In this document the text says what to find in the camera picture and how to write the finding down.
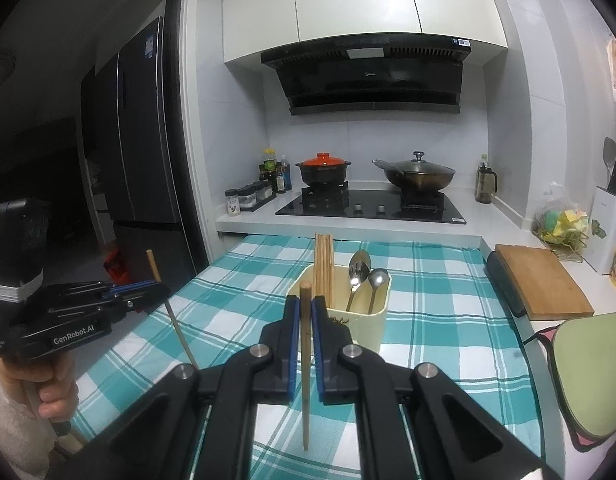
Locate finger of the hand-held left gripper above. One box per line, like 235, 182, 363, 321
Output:
112, 286, 173, 314
44, 280, 163, 306

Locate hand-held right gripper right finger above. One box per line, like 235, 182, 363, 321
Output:
312, 295, 561, 480

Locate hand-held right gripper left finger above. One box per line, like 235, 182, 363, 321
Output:
48, 295, 299, 480

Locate cream utensil holder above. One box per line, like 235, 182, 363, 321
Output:
286, 263, 393, 357

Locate metal spoon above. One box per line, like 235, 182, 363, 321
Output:
366, 268, 391, 314
345, 249, 373, 312

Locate person's left forearm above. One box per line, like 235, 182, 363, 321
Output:
0, 367, 56, 480

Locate person's left hand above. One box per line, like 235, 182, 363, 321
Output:
0, 352, 80, 420

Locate red container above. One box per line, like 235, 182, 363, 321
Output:
103, 247, 132, 286

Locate teal plaid tablecloth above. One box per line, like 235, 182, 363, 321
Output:
70, 234, 563, 480

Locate black gas cooktop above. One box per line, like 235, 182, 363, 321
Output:
275, 186, 467, 225

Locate dark refrigerator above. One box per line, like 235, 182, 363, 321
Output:
79, 15, 209, 283

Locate yellow cap sauce bottle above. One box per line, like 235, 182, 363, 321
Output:
260, 148, 279, 194

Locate clay pot orange lid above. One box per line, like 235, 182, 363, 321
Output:
295, 152, 353, 189

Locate wok with glass lid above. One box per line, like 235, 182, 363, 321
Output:
371, 150, 457, 194

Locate wooden cutting board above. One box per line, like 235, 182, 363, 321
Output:
494, 243, 595, 322

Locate dark glass oil jug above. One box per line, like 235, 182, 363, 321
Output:
475, 153, 499, 205

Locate green cushion pink trim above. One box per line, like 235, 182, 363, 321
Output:
522, 312, 616, 454

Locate black range hood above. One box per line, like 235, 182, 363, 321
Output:
260, 32, 474, 117

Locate white knife block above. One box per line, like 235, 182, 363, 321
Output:
588, 158, 616, 276

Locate grey spatula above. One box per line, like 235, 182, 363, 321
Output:
602, 136, 616, 192

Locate white upper cabinets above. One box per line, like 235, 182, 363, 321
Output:
222, 0, 509, 64

